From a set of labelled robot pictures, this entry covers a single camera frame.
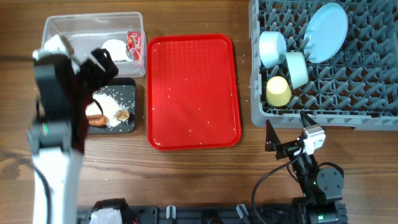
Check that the green bowl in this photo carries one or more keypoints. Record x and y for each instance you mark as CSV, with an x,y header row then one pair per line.
x,y
297,69

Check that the grey dishwasher rack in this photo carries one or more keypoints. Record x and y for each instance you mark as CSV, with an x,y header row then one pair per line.
x,y
357,87

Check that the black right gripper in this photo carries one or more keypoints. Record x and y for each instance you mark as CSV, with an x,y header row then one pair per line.
x,y
272,144

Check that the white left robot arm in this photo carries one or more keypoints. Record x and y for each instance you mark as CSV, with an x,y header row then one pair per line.
x,y
68,106

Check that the white rice pile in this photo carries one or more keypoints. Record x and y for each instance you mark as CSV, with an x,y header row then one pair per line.
x,y
108,106

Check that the clear plastic bin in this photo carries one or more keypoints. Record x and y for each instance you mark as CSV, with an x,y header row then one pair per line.
x,y
86,32

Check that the red plastic tray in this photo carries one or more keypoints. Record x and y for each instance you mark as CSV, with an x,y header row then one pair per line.
x,y
192,93

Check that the light blue bowl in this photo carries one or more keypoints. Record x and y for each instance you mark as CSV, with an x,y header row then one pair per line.
x,y
272,48

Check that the black tray bin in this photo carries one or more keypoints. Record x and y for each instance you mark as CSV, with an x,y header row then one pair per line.
x,y
124,91

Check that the red snack wrapper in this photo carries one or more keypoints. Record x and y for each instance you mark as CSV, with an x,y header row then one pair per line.
x,y
134,40

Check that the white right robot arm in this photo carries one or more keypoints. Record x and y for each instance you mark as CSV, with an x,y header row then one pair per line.
x,y
321,184

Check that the brown food scrap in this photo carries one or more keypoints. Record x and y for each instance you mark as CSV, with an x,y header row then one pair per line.
x,y
122,115

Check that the light blue plate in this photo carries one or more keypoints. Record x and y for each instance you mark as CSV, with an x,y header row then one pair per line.
x,y
326,32

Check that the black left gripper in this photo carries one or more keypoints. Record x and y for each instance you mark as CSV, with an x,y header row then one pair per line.
x,y
102,78

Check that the white napkin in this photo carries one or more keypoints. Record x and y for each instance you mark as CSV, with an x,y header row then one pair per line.
x,y
117,50

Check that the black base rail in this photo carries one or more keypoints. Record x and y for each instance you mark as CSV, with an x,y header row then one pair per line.
x,y
270,213

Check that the orange carrot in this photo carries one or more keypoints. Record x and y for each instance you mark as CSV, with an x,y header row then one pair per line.
x,y
97,120

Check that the yellow cup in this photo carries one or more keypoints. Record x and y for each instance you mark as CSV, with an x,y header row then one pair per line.
x,y
278,92

